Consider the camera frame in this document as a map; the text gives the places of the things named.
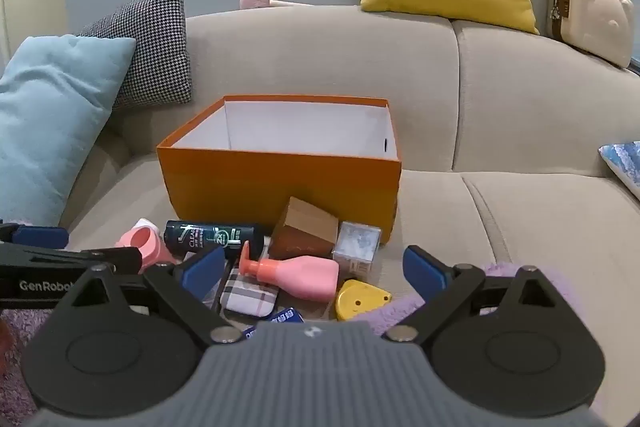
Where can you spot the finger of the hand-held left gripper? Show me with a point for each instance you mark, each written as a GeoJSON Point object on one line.
{"type": "Point", "coordinates": [100, 258]}
{"type": "Point", "coordinates": [40, 235]}

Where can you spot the beige sofa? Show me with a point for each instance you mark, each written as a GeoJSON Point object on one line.
{"type": "Point", "coordinates": [500, 107]}

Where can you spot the dark blue tube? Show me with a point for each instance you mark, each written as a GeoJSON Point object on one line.
{"type": "Point", "coordinates": [200, 234]}

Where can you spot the blue packet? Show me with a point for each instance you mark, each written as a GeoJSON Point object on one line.
{"type": "Point", "coordinates": [287, 316]}

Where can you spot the orange cardboard box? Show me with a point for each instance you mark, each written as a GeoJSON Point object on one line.
{"type": "Point", "coordinates": [280, 187]}

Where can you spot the pink cup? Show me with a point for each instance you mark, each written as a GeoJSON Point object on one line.
{"type": "Point", "coordinates": [145, 244]}

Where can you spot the purple fluffy blanket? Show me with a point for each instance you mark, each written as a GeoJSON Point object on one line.
{"type": "Point", "coordinates": [395, 312]}

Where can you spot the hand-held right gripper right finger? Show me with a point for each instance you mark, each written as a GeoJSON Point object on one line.
{"type": "Point", "coordinates": [422, 272]}

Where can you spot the pink pump bottle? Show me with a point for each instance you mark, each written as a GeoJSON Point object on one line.
{"type": "Point", "coordinates": [300, 277]}

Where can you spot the clear plastic cube box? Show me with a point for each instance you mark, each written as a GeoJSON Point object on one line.
{"type": "Point", "coordinates": [356, 247]}

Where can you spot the small brown cardboard box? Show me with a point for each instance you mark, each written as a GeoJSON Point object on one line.
{"type": "Point", "coordinates": [305, 227]}

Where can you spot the light blue pillow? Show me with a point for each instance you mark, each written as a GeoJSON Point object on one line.
{"type": "Point", "coordinates": [50, 117]}

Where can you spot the plaid pouch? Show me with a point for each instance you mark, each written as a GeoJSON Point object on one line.
{"type": "Point", "coordinates": [250, 294]}

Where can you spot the cream mini suitcase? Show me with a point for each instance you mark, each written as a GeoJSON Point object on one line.
{"type": "Point", "coordinates": [595, 17]}

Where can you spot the yellow plastic case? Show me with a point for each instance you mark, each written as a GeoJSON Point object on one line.
{"type": "Point", "coordinates": [360, 299]}

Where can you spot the black white houndstooth pillow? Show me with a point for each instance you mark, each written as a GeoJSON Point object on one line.
{"type": "Point", "coordinates": [155, 47]}

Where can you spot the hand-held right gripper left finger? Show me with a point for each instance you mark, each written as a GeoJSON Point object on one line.
{"type": "Point", "coordinates": [205, 269]}

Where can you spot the blue white patterned cushion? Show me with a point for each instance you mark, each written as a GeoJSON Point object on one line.
{"type": "Point", "coordinates": [625, 164]}

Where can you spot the thin black pen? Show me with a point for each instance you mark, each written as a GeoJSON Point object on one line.
{"type": "Point", "coordinates": [226, 279]}

